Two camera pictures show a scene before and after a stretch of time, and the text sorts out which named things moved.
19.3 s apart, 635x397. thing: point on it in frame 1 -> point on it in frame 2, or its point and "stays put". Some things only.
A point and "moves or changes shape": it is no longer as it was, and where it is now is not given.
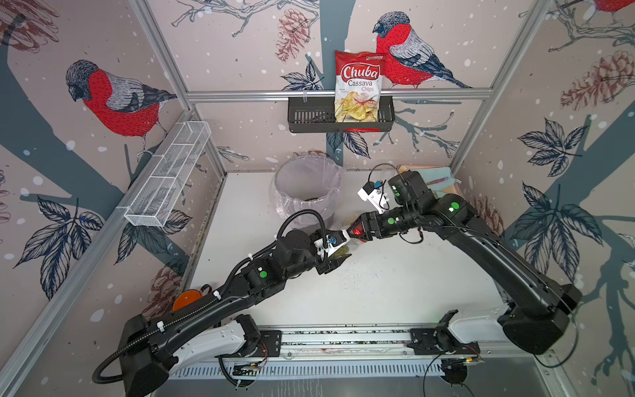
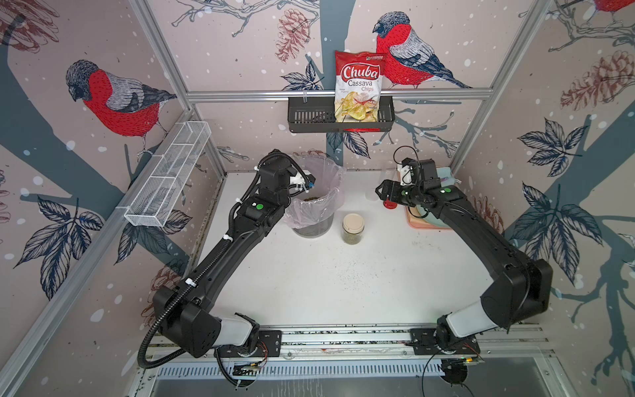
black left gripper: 328,266 -> 282,158
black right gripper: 374,218 -> 393,187
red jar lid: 358,229 moves or changes shape
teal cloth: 438,179 stays put
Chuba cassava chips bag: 359,79 stays put
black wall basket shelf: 317,115 stays put
